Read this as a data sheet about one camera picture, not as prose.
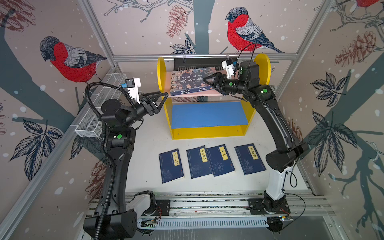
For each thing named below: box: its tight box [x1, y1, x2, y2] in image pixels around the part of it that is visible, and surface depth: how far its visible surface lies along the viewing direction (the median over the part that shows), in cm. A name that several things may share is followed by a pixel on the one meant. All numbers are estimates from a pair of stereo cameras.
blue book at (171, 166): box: [158, 148, 185, 184], surface depth 89 cm
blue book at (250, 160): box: [234, 143, 267, 176], surface depth 92 cm
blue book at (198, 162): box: [186, 145, 213, 179], surface depth 90 cm
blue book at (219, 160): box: [205, 144, 236, 177], surface depth 90 cm
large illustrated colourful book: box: [170, 66, 217, 97], surface depth 72 cm
